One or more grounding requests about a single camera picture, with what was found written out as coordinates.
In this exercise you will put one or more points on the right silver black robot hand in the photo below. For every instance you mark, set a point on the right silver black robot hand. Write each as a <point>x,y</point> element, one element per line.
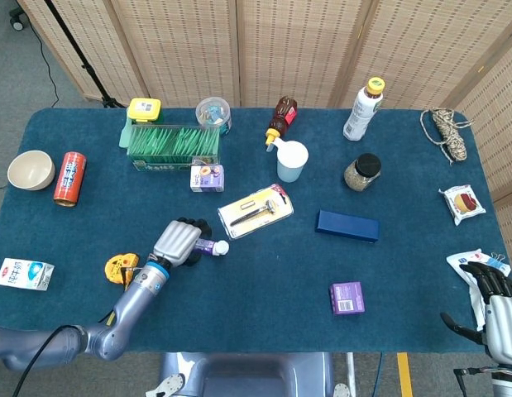
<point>503,326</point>

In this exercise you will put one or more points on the blue binder clip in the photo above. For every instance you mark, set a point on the blue binder clip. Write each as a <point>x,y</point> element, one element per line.
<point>497,262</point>

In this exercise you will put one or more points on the glass jar black lid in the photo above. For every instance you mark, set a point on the glass jar black lid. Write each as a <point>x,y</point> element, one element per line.
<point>363,171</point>

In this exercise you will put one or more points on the black tripod stand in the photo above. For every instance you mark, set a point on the black tripod stand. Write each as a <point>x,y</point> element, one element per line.
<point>82,62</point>

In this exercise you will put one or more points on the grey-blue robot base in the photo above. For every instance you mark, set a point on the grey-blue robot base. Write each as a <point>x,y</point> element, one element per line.
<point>247,376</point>

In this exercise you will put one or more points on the blue tablecloth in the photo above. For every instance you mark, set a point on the blue tablecloth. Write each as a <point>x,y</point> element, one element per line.
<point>255,297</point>

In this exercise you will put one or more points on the white snack packet red print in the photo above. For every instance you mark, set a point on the white snack packet red print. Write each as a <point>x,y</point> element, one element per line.
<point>462,204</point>

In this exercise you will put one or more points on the small purple packet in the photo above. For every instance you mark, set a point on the small purple packet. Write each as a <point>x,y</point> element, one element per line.
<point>346,297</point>

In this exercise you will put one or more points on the white drink bottle yellow cap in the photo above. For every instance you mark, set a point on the white drink bottle yellow cap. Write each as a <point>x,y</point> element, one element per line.
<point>361,111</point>

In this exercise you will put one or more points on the red drink can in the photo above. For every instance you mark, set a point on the red drink can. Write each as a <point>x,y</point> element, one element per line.
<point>69,180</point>

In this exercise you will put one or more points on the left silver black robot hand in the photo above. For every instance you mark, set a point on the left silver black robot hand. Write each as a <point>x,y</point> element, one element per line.
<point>177,242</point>

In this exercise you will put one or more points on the clear round tub of clips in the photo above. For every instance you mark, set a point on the clear round tub of clips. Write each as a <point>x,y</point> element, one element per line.
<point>214,113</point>

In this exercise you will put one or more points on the white table leg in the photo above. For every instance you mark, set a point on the white table leg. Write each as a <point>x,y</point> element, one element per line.
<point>351,372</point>

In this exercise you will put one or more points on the green tea bag box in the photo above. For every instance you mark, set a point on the green tea bag box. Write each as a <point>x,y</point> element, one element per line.
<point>173,146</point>

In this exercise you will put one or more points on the white powder bag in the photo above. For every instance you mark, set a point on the white powder bag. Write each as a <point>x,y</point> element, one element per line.
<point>462,258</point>

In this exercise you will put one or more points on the light blue plastic cup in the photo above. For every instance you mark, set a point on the light blue plastic cup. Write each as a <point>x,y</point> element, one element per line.
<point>290,163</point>

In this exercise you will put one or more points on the white blue milk carton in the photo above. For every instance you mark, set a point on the white blue milk carton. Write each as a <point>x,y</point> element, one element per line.
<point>24,273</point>

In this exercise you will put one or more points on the small purple juice carton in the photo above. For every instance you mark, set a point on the small purple juice carton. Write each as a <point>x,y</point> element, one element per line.
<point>207,178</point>

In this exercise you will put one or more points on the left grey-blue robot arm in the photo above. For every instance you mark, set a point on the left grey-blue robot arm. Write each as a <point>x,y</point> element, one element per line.
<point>131,302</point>

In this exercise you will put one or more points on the yellow tape measure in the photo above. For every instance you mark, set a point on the yellow tape measure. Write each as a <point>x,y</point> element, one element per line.
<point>119,266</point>

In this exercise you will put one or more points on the dark blue long box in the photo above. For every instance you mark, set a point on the dark blue long box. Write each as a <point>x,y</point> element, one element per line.
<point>346,226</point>

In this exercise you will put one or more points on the yellow lid container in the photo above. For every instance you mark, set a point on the yellow lid container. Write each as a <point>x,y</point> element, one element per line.
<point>144,109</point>

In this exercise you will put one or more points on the brown syrup bottle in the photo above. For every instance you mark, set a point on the brown syrup bottle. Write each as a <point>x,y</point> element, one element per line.
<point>282,118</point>

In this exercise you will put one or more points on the cream bowl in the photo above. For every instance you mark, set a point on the cream bowl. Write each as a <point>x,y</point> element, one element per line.
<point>30,169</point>

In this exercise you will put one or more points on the razor in yellow blister pack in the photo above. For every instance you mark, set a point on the razor in yellow blister pack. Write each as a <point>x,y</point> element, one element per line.
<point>255,211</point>

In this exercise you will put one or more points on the small purple white-capped bottle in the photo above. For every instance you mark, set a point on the small purple white-capped bottle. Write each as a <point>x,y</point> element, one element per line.
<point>218,248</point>

